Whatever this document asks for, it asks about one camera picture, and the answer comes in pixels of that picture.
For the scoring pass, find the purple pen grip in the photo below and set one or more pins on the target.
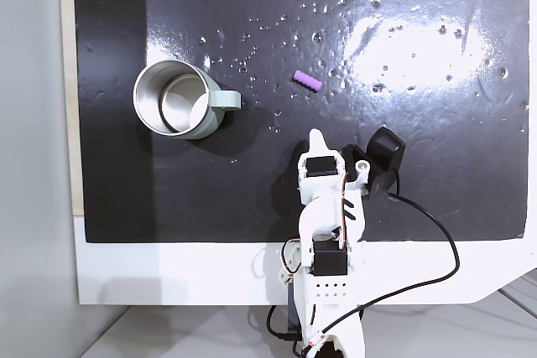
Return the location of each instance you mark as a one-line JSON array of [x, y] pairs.
[[307, 80]]

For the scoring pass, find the black table mat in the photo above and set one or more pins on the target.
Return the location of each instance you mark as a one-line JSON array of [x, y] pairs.
[[210, 190]]

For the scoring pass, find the pale green steel mug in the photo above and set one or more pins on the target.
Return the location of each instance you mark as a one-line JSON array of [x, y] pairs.
[[184, 98]]

